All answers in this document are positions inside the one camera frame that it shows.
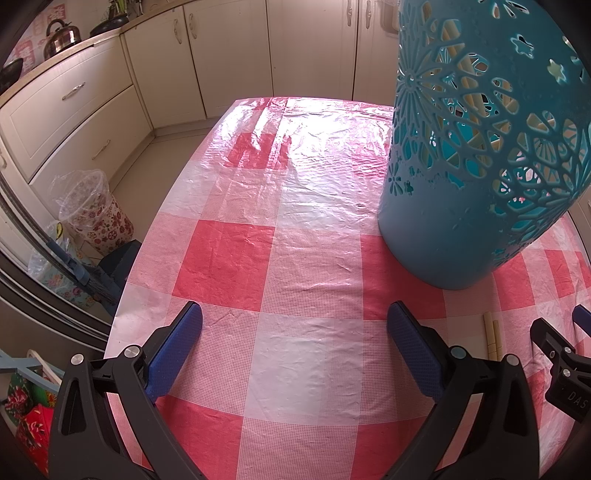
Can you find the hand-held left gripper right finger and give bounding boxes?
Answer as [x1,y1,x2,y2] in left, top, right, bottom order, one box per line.
[387,301,540,480]

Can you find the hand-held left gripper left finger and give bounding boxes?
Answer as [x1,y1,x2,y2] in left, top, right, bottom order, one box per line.
[48,301,203,480]

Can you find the teal perforated plastic basket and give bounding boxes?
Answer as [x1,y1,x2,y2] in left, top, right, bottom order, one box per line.
[378,0,591,291]

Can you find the dark stool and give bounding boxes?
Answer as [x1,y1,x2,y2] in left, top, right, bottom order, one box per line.
[97,239,144,305]

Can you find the pink checked plastic tablecloth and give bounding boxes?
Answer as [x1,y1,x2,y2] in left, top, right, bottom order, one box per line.
[104,96,591,480]

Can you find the floral trash bin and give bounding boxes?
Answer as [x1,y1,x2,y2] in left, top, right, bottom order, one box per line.
[58,168,136,256]

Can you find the floral plastic bag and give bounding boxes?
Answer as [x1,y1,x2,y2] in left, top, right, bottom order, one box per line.
[28,222,100,308]

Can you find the grey refrigerator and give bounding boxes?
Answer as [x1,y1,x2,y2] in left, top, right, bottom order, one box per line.
[0,134,114,356]

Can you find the red floral bag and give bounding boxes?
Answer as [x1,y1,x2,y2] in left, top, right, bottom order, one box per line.
[4,369,58,476]

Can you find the cream drawer cabinet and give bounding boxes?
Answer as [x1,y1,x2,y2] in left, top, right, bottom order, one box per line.
[0,34,155,185]

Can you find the cream door cabinets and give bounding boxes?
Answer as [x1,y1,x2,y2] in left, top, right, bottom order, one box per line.
[121,0,400,130]

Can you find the black frying pan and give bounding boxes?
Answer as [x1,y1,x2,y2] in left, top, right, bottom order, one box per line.
[0,58,25,95]

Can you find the steel kettle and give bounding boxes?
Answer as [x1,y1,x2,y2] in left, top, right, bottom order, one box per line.
[44,19,83,55]

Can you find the black wok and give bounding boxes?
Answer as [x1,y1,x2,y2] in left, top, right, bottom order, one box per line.
[89,13,131,38]

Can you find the green potted plant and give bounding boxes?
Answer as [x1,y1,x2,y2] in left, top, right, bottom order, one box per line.
[107,0,145,17]

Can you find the blue-grey chair frame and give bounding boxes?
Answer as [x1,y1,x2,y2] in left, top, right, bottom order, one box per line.
[0,348,63,386]

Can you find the pink wall stickers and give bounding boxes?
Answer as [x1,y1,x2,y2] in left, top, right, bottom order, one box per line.
[16,2,68,77]

